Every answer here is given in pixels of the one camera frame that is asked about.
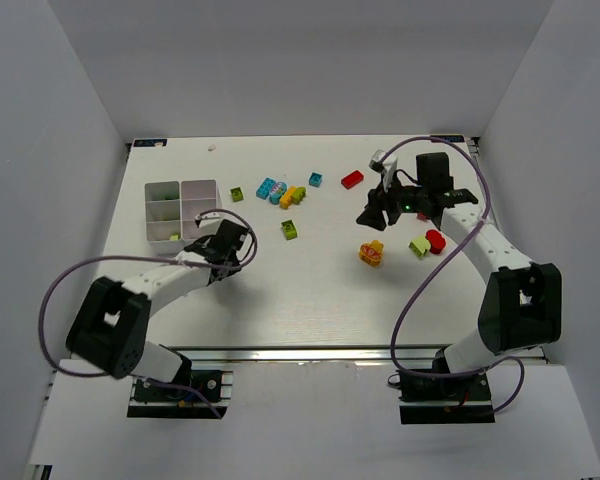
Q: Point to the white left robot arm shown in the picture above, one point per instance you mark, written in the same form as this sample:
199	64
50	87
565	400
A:
110	329

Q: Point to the lime small lego near container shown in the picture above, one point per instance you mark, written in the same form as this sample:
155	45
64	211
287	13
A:
236	194

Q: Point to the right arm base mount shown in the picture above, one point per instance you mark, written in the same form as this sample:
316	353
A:
429	401

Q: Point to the pale lime lego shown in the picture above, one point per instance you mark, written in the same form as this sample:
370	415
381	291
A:
420	246

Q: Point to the blue label left corner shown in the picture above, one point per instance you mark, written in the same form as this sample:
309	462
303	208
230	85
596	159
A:
149	143

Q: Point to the lime sloped lego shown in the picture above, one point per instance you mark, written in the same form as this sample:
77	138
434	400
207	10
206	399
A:
289	230

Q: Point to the red lego brick top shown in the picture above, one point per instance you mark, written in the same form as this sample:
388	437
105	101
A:
352	179

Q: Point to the yellow orange flower lego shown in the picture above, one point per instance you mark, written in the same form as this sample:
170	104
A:
371	253

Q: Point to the blue label corner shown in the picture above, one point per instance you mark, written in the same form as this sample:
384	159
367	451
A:
452	138
149	143

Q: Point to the teal small lego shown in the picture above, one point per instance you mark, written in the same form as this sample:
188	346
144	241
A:
315	179

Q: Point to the blue long lego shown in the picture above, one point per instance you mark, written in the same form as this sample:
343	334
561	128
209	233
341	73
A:
264	190

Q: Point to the lime rounded lego brick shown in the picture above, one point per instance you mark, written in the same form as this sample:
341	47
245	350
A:
298	195

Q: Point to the teal printed round lego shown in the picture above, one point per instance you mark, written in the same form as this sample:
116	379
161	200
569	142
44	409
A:
277	191

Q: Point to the aluminium table front rail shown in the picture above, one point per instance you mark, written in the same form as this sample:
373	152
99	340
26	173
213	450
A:
332	353

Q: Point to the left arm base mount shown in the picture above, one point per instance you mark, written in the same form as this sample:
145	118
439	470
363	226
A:
208	398

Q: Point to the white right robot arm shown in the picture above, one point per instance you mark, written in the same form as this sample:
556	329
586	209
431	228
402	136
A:
522	302

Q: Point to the white compartment container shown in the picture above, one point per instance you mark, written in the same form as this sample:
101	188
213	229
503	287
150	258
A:
191	216

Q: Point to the blue label right corner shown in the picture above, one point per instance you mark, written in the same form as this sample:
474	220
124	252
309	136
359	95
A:
452	138

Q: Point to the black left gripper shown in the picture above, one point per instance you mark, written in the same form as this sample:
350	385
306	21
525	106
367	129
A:
200	245

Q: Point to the yellow lego brick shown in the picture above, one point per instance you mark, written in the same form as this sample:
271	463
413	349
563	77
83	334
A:
287	198

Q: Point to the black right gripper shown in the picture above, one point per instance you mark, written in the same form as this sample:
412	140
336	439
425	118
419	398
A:
381	204

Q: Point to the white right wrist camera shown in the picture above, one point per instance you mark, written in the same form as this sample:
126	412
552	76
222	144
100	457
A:
386	165

